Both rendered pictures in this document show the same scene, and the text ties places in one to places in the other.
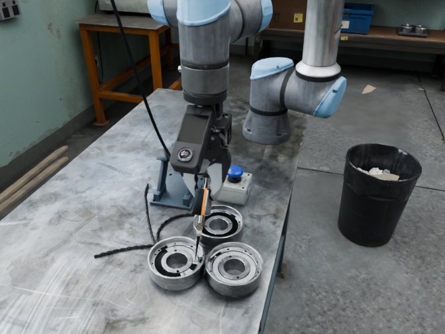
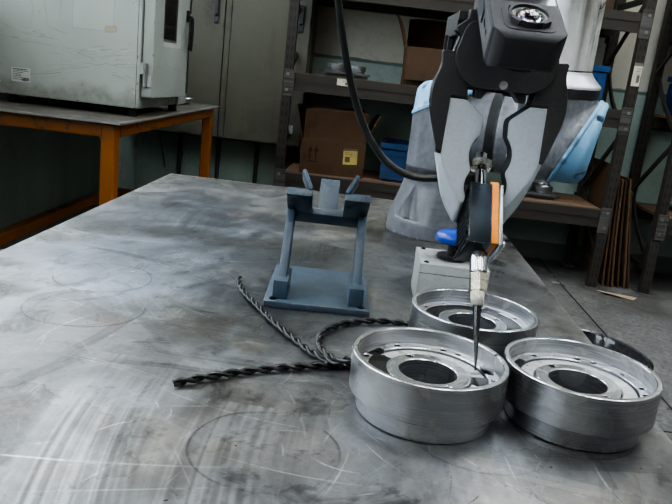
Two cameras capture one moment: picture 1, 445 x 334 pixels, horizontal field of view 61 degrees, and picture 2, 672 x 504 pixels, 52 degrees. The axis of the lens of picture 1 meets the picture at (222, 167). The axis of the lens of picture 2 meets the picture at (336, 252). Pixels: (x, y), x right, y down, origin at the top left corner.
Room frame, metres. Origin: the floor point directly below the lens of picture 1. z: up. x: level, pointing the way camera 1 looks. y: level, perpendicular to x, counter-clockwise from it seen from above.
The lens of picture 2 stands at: (0.09, 0.26, 1.02)
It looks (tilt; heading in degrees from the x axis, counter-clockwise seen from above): 14 degrees down; 346
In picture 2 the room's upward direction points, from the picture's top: 7 degrees clockwise
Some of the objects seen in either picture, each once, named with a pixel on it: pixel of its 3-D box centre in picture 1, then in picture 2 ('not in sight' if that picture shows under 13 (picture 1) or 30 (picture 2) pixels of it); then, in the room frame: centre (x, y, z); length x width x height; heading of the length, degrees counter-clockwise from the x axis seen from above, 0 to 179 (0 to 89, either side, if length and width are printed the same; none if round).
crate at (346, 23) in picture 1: (344, 17); (424, 163); (4.01, -1.20, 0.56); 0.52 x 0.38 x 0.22; 71
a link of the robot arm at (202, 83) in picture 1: (202, 76); not in sight; (0.58, 0.03, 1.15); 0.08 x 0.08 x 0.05
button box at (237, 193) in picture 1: (234, 185); (448, 275); (0.75, -0.03, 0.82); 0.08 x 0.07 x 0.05; 164
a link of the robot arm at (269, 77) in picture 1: (273, 82); (456, 123); (1.06, -0.14, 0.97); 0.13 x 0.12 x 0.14; 56
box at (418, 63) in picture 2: not in sight; (437, 53); (4.00, -1.18, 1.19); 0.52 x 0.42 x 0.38; 74
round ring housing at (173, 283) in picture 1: (177, 264); (426, 382); (0.50, 0.08, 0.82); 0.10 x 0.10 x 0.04
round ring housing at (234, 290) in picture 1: (234, 270); (575, 392); (0.48, -0.02, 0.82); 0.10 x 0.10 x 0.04
